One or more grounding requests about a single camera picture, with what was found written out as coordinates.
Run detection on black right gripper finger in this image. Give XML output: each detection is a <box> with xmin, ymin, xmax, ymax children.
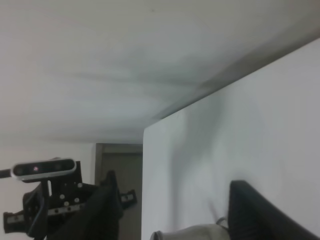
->
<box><xmin>227</xmin><ymin>180</ymin><xmax>319</xmax><ymax>240</ymax></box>

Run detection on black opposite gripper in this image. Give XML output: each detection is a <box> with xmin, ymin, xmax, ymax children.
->
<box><xmin>2</xmin><ymin>161</ymin><xmax>138</xmax><ymax>240</ymax></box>

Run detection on stainless steel teapot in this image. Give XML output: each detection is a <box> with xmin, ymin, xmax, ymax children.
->
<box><xmin>150</xmin><ymin>224</ymin><xmax>231</xmax><ymax>240</ymax></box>

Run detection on silver depth camera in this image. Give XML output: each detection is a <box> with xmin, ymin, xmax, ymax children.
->
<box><xmin>10</xmin><ymin>158</ymin><xmax>77</xmax><ymax>181</ymax></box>

